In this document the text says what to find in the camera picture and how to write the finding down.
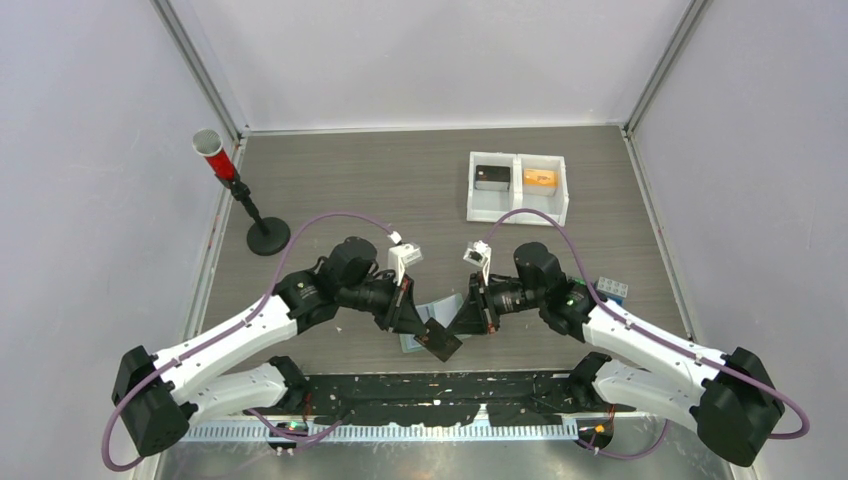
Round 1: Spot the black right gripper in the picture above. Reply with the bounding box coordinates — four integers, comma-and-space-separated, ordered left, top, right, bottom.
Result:
447, 271, 545, 337

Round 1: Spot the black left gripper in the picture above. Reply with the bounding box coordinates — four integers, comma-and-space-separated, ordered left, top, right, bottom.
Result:
338, 269, 427, 335

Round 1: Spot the green card holder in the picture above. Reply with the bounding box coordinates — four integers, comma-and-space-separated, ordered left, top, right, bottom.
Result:
400, 293, 464, 354

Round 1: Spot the black credit card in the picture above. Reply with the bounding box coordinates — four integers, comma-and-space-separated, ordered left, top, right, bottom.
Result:
413, 318, 463, 362

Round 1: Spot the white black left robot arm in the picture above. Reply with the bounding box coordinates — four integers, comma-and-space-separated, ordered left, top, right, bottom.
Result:
112, 237, 426, 458

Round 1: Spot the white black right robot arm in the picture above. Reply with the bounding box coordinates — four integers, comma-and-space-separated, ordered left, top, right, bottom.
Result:
448, 241, 785, 467

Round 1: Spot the grey lego brick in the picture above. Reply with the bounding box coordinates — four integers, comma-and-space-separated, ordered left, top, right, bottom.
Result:
594, 276, 629, 302

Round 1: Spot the white two-compartment bin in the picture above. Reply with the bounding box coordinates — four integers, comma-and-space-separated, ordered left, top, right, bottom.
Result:
466, 151, 570, 226

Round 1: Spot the black box in bin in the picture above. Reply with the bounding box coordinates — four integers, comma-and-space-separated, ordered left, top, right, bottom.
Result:
473, 164, 512, 192

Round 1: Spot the orange box in bin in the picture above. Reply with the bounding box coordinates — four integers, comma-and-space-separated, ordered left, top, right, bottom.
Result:
522, 168, 559, 197

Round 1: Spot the red microphone on stand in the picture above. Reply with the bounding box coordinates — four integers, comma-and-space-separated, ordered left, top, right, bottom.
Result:
192, 128, 291, 256

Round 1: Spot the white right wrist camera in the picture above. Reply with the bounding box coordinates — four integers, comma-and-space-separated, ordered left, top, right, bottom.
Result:
463, 240, 492, 286

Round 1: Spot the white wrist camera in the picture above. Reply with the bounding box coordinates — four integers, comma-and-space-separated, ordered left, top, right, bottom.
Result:
387, 231, 423, 286
463, 240, 492, 286

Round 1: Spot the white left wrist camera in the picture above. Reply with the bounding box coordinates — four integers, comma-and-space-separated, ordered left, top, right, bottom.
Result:
387, 231, 423, 286

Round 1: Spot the aluminium front rail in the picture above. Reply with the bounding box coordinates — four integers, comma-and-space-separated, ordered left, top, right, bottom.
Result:
142, 377, 664, 444

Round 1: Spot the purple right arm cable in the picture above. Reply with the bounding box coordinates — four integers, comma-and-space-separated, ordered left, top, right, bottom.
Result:
482, 208, 813, 442

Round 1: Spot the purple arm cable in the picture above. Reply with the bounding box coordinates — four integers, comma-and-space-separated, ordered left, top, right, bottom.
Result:
482, 208, 813, 442
100, 211, 402, 473

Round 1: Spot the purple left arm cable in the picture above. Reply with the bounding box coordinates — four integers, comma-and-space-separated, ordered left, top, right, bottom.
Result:
100, 211, 402, 473

